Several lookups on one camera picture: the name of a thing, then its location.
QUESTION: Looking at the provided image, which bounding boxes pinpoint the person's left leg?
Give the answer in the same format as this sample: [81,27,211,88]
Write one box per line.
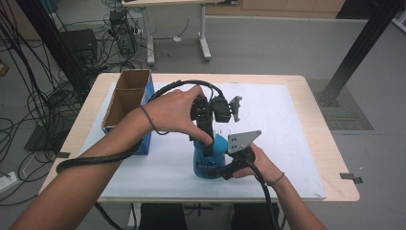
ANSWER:
[138,202,188,230]

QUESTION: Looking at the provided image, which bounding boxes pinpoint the dark floor mat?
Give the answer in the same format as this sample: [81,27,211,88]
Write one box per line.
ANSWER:
[23,123,78,152]

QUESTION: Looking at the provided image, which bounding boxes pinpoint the person's right leg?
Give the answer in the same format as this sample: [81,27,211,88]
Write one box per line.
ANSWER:
[231,202,281,230]

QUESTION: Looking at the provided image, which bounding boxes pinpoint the blue cardboard box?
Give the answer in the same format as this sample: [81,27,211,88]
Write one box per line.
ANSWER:
[101,69,156,156]

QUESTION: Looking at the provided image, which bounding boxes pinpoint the white power strip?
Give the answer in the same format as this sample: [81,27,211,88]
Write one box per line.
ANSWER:
[0,171,18,194]

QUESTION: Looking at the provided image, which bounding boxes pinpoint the white desk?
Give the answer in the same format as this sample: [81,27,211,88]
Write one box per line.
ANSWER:
[121,0,238,68]

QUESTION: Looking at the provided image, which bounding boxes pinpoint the white table sheet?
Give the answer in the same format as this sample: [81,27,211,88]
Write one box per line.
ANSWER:
[79,81,327,200]

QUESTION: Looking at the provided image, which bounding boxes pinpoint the black wrist band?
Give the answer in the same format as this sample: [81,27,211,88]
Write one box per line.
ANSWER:
[266,172,285,188]
[140,104,170,136]

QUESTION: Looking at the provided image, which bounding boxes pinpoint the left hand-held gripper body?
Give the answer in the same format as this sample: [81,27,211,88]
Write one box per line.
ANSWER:
[191,95,243,142]

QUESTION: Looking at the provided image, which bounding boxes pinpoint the person's right hand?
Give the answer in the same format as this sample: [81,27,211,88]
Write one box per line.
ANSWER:
[232,143,284,187]

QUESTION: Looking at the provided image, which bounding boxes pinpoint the black equipment box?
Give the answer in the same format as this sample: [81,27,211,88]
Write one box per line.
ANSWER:
[58,28,99,70]

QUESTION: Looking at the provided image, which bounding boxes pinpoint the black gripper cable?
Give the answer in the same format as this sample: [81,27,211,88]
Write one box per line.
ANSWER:
[248,162,282,230]
[56,80,226,175]

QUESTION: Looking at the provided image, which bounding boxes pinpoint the black metal frame post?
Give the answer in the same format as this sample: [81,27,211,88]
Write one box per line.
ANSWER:
[15,0,91,94]
[315,0,406,108]

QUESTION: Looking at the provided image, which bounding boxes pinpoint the person's left hand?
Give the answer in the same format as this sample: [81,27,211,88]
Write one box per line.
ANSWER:
[142,84,214,147]

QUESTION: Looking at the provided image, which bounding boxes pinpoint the blue detergent bottle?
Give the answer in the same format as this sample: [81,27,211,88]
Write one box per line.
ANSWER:
[192,133,230,179]

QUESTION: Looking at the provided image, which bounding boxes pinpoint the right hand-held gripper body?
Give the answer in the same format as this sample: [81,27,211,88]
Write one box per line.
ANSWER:
[227,129,262,168]

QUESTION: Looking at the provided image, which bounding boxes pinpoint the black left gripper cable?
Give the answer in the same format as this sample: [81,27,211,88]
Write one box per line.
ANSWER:
[56,80,226,175]

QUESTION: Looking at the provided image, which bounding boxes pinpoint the grey floor mat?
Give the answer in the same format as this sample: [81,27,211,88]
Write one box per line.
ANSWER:
[305,79,373,131]

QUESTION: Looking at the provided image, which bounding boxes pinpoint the tangle of black cables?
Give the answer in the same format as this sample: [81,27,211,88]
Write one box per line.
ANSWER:
[0,0,135,207]

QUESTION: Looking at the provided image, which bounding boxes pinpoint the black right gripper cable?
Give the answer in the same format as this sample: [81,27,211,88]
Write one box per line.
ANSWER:
[248,162,282,230]

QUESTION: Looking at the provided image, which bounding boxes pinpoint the person's leg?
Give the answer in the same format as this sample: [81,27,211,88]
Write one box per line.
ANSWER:
[231,202,281,230]
[138,202,188,230]

